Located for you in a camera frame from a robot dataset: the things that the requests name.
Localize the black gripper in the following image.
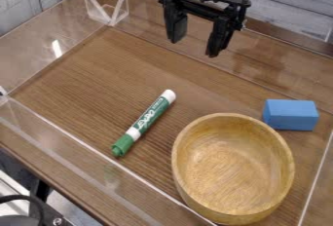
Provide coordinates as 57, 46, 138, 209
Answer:
160, 0, 252, 57

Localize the green Expo marker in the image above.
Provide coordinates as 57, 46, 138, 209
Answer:
112, 90, 177, 157

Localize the brown wooden bowl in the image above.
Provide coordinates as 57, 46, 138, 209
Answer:
172, 113, 296, 225

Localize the blue foam block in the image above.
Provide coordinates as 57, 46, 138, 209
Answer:
263, 99, 319, 131

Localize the clear acrylic front barrier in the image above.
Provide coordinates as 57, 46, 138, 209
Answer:
0, 95, 216, 226

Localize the clear acrylic corner bracket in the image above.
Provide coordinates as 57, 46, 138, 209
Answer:
85, 0, 129, 27

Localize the black metal mount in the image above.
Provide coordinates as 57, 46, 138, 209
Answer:
0, 201, 76, 226

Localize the black cable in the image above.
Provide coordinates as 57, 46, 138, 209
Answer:
0, 194, 47, 226

